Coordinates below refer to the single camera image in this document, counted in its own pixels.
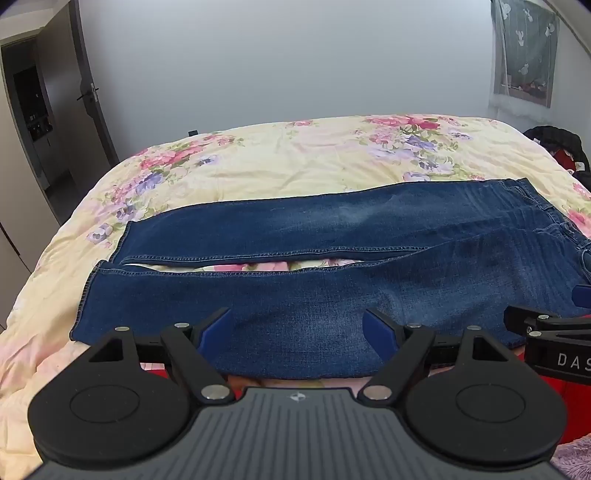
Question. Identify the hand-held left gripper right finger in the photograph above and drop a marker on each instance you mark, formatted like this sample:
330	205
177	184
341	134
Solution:
375	326

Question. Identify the blue denim pants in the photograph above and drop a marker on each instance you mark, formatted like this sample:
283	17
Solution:
323	240

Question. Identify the purple fuzzy cloth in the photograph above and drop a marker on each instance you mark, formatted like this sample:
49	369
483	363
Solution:
575	459

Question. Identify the floral yellow blanket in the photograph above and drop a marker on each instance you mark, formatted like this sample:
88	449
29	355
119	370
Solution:
286	157

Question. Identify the white door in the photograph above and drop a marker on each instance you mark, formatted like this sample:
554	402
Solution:
94	55

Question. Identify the pile of dark clothes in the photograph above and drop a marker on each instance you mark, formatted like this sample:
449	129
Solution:
561	138

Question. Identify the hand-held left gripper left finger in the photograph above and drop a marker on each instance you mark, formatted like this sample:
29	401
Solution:
219	326

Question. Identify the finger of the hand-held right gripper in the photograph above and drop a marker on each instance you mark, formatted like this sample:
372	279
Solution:
582	296
531	319

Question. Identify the grey printed curtain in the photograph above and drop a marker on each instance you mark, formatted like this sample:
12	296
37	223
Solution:
526	46

